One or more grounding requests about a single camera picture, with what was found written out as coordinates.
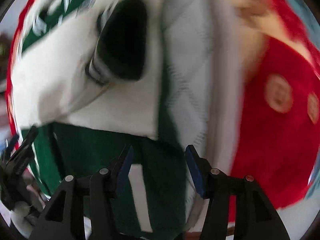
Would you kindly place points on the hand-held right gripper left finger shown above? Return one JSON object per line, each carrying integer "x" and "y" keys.
{"x": 124, "y": 172}

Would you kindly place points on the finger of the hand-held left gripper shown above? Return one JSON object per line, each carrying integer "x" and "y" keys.
{"x": 28, "y": 140}
{"x": 12, "y": 143}

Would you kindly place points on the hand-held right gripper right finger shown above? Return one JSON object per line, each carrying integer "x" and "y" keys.
{"x": 193, "y": 165}

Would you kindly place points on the green and white jacket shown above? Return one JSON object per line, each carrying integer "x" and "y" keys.
{"x": 75, "y": 80}

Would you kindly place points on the red floral blanket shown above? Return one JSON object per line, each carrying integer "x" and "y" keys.
{"x": 275, "y": 142}

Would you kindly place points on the white diamond-patterned cloth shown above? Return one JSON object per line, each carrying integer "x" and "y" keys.
{"x": 192, "y": 80}

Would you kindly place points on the teal quilt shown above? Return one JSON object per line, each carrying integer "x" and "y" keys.
{"x": 297, "y": 2}

